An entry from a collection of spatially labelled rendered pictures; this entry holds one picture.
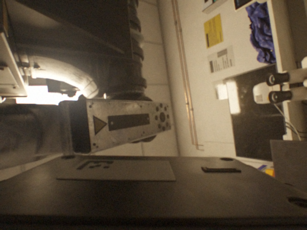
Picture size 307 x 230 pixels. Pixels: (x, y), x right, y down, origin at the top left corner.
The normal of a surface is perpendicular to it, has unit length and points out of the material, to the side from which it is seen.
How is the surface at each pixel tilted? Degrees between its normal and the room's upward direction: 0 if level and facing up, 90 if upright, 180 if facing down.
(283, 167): 86
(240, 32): 90
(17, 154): 138
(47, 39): 90
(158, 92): 180
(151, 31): 180
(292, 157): 86
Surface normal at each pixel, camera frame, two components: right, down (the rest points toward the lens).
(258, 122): -0.85, 0.11
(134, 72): 0.63, -0.09
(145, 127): 0.84, -0.11
